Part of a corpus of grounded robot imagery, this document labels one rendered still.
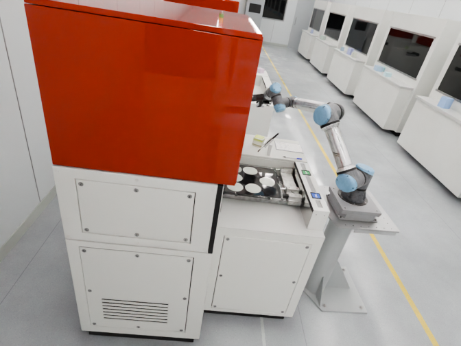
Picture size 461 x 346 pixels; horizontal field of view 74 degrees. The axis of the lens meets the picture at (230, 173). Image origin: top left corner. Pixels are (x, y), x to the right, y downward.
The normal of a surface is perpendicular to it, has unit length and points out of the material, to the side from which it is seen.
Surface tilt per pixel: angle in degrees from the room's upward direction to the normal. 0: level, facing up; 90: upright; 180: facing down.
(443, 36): 90
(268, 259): 90
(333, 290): 0
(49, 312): 0
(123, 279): 90
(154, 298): 90
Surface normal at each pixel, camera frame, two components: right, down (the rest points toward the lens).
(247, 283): 0.01, 0.52
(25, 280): 0.15, -0.84
